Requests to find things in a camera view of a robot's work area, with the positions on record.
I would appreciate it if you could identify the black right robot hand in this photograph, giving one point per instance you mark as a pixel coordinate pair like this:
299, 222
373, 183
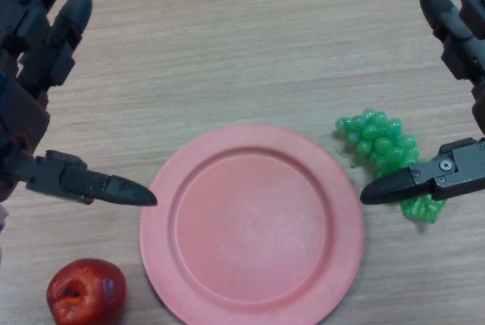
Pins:
454, 169

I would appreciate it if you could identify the red apple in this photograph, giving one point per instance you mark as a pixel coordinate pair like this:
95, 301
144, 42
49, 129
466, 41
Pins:
89, 296

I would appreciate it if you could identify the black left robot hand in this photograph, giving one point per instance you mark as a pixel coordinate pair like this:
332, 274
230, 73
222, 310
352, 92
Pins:
26, 113

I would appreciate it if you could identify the green grapes bunch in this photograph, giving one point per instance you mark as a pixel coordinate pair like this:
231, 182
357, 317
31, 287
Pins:
375, 133

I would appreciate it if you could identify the pink round plate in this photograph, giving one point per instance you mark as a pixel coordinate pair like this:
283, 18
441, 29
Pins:
250, 226

